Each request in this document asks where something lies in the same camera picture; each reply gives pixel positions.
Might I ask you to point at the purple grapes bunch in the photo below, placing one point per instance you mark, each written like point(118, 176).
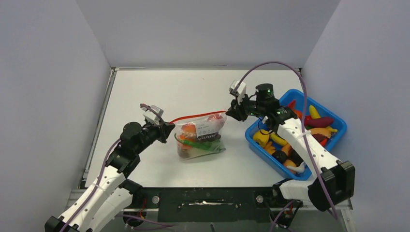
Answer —
point(209, 137)

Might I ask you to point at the dark plum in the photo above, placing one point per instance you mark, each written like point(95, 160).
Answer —
point(280, 156)

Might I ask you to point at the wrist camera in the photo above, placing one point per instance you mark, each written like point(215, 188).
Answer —
point(152, 114)
point(238, 90)

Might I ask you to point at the yellow bell pepper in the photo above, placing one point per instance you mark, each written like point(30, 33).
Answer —
point(261, 137)

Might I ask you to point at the pink peach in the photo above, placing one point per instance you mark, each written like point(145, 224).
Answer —
point(217, 119)

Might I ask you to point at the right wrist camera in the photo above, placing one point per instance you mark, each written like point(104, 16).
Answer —
point(238, 90)

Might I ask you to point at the clear zip bag orange zipper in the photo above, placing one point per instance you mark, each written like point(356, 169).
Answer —
point(203, 127)

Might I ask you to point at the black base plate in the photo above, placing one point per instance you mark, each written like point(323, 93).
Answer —
point(209, 204)

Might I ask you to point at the orange tangerine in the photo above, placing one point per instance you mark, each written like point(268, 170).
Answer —
point(188, 130)

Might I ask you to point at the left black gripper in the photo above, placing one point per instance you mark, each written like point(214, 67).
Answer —
point(163, 131)

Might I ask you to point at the blue plastic bin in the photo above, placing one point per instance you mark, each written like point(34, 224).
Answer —
point(337, 128)

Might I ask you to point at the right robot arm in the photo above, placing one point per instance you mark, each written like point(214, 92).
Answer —
point(332, 181)

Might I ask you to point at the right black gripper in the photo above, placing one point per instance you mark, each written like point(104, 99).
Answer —
point(236, 109)

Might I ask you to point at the purple sweet potato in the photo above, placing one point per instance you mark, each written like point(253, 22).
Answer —
point(321, 122)

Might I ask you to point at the yellow banana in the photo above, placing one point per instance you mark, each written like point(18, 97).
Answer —
point(313, 112)

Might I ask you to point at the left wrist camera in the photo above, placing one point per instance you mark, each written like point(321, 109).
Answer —
point(152, 114)

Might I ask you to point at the green lettuce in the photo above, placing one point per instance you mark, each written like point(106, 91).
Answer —
point(209, 146)

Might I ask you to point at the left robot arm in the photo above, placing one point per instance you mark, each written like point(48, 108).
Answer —
point(111, 191)

